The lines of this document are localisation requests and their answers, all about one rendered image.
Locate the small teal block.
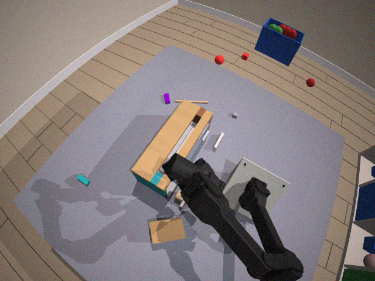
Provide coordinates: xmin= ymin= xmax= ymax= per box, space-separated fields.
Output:
xmin=78 ymin=175 xmax=90 ymax=185

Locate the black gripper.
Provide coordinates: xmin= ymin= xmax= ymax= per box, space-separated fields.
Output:
xmin=162 ymin=161 xmax=195 ymax=197

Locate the small purple block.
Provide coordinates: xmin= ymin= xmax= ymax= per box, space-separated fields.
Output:
xmin=164 ymin=93 xmax=171 ymax=104

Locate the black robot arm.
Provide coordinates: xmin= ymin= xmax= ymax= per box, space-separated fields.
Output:
xmin=164 ymin=153 xmax=304 ymax=281

